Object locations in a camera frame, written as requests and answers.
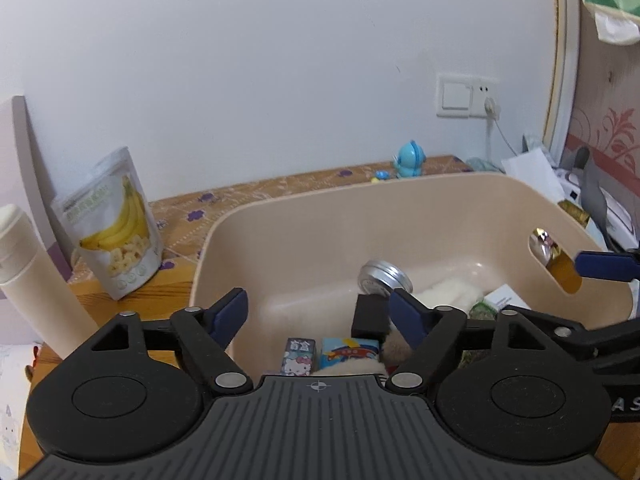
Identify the green packet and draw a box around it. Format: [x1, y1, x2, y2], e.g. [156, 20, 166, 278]
[460, 297, 501, 366]

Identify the white wall switch socket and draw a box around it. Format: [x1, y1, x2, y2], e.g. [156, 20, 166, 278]
[436, 73, 501, 120]

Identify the white card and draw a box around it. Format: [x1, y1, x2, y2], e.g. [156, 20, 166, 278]
[482, 284, 532, 311]

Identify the small cat print box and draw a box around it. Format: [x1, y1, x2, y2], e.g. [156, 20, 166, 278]
[281, 337, 317, 376]

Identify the banana chips pouch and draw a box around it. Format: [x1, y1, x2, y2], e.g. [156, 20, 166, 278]
[50, 146, 165, 301]

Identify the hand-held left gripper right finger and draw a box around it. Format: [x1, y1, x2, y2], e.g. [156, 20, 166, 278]
[385, 288, 538, 393]

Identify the pink floral panel with cream frame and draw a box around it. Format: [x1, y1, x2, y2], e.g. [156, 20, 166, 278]
[542, 0, 640, 241]

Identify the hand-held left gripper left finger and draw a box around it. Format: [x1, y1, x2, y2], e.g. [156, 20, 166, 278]
[90, 287, 252, 395]

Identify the shiny foil packet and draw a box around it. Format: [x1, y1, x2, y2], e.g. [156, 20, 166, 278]
[530, 227, 583, 293]

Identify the floral patterned table mat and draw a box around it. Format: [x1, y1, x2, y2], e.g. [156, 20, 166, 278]
[67, 155, 473, 286]

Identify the blue toy figure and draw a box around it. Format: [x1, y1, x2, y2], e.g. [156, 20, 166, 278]
[391, 140, 427, 179]

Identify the black box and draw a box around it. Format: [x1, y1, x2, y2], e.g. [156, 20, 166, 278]
[351, 294, 396, 338]

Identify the blue snack box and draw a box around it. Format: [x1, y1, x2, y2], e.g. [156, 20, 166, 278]
[317, 337, 381, 373]

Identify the white thermos bottle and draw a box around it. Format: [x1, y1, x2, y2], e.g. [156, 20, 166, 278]
[0, 204, 98, 358]

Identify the beige fluffy plush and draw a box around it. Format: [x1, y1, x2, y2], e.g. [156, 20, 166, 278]
[382, 332, 413, 367]

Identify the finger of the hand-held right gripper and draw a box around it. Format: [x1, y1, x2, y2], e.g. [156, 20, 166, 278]
[530, 311, 640, 361]
[575, 249, 640, 281]

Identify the beige plastic storage bin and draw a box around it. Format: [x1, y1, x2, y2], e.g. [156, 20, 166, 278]
[190, 171, 633, 376]

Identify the white paper sheet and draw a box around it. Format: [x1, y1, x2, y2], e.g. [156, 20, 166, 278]
[501, 147, 566, 203]

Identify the round silver tin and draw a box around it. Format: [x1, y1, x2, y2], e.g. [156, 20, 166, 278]
[357, 259, 415, 297]

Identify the lilac board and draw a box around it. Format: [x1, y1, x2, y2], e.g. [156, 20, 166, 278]
[0, 95, 76, 346]

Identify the white plug with cable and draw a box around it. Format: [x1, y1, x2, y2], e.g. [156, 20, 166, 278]
[482, 97, 518, 158]

